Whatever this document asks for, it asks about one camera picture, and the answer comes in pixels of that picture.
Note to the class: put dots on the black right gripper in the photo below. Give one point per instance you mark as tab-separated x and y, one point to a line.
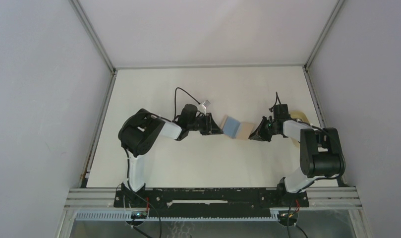
259	134

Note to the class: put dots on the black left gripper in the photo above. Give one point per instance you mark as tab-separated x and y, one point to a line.
210	127

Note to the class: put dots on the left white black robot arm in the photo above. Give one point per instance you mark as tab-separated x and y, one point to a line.
139	133

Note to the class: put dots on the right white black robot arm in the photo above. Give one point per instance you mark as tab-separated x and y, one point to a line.
320	152

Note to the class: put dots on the right green controller board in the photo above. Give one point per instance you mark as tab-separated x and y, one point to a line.
284	216

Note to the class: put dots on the green controller board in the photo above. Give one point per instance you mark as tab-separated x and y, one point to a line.
284	216
138	215

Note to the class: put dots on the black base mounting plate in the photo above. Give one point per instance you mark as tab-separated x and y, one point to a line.
254	202

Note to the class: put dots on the left green controller board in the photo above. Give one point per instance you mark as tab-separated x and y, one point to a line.
138	215

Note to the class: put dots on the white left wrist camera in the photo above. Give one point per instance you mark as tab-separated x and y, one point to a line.
204	105

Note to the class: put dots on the back aluminium frame rail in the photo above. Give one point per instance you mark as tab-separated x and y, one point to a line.
211	66

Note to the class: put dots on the aluminium frame rail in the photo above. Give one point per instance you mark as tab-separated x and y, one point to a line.
211	66
320	198

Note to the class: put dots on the aluminium frame front rail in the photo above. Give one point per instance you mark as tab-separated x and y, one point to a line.
320	198

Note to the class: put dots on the right aluminium frame post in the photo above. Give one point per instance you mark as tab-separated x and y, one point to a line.
325	31

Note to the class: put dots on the aluminium frame post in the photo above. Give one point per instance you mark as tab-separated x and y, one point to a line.
325	31
91	32

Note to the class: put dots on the left aluminium frame post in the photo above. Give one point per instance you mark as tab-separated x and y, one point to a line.
91	32

